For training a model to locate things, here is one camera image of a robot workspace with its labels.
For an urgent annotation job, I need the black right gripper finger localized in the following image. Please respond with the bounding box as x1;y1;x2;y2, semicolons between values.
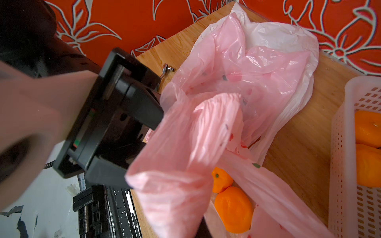
195;218;212;238

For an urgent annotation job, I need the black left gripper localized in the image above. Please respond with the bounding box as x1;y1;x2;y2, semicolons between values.
53;48;164;188

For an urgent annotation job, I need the pink plastic bag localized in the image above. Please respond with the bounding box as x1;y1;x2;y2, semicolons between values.
124;13;335;238
187;4;319;164

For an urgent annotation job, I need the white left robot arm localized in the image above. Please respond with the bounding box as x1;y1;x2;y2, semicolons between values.
1;1;163;188

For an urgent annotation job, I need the white plastic perforated basket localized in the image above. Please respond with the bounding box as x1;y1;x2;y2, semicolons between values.
328;76;381;238

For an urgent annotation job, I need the orange mandarin back top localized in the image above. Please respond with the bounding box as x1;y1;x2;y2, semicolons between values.
355;111;381;148

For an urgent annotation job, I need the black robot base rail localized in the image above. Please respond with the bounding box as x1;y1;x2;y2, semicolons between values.
72;174;142;238

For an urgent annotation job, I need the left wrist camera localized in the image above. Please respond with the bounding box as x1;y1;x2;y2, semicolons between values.
1;62;98;209

